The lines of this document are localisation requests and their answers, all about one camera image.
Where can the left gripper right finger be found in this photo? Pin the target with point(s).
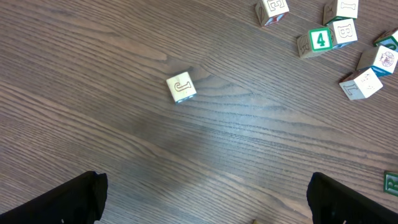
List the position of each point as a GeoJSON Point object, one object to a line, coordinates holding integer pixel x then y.
{"type": "Point", "coordinates": [332, 202]}

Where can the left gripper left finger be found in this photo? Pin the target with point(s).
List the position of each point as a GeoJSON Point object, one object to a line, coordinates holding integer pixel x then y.
{"type": "Point", "coordinates": [81, 200]}

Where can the wooden block green letter I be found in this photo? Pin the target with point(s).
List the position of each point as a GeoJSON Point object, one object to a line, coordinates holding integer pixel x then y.
{"type": "Point", "coordinates": [390, 184]}

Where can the wooden block letter L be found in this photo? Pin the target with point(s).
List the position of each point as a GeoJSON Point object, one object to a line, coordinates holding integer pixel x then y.
{"type": "Point", "coordinates": [361, 84]}

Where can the wooden block blue side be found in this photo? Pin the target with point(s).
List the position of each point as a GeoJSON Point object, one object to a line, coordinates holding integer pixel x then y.
{"type": "Point", "coordinates": [381, 60]}

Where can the wooden block blue five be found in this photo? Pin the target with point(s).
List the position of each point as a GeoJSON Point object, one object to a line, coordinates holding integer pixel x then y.
{"type": "Point", "coordinates": [181, 87]}

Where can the wooden block green four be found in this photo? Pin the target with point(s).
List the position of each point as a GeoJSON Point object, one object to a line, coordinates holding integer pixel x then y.
{"type": "Point", "coordinates": [314, 43]}

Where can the wooden block blue X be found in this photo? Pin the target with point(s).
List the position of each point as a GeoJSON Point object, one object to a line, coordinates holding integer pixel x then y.
{"type": "Point", "coordinates": [343, 33]}

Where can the wooden block far blue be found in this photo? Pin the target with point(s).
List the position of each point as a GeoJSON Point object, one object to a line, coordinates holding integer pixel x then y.
{"type": "Point", "coordinates": [388, 39]}

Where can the plain top wooden block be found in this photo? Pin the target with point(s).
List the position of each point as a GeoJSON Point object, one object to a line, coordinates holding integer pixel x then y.
{"type": "Point", "coordinates": [336, 10]}

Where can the wooden block red letter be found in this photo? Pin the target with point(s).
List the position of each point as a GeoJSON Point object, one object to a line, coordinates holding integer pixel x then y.
{"type": "Point", "coordinates": [271, 11]}

